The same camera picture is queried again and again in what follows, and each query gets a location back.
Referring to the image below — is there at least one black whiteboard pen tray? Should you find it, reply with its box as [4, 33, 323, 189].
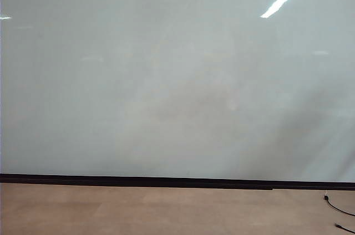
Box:
[69, 181, 273, 191]

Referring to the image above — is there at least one white whiteboard with black frame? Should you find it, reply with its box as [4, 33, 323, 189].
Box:
[0, 0, 355, 191]

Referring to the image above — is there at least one black cable with plug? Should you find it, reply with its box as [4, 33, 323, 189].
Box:
[322, 190, 355, 217]

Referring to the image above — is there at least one thin black cable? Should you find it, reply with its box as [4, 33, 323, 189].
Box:
[333, 222, 355, 235]

